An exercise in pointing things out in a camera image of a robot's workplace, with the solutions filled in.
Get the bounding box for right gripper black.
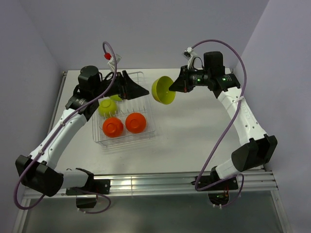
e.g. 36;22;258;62
169;65;211;93

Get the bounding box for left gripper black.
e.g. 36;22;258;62
93;70;149;100

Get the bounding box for white square bowl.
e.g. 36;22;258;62
109;95;123;102

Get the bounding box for green bowl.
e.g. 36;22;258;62
98;99;118;118
152;76;175;105

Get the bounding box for orange bowl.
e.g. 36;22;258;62
125;112;147;133
102;117;124;138

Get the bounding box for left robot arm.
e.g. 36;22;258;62
16;66;149;197

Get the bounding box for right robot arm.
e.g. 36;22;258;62
169;48;277;189

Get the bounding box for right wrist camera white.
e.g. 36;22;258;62
182;47;199;70

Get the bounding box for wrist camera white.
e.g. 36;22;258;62
104;52;121;72
182;47;199;70

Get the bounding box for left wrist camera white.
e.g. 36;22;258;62
104;52;121;72

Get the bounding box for wire dish rack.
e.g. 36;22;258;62
90;70;157;148

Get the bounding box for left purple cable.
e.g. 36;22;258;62
13;41;117;214

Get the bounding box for purple cable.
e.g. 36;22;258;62
13;41;117;214
194;39;248;207

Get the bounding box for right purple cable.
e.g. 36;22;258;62
194;39;248;207

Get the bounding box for aluminium rail front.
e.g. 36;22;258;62
23;169;279;199

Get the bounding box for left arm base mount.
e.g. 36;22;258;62
66;179;111;196

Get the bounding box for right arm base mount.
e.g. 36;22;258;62
195;175;239;191

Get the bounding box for black box under rail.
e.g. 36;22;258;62
76;198;97;209

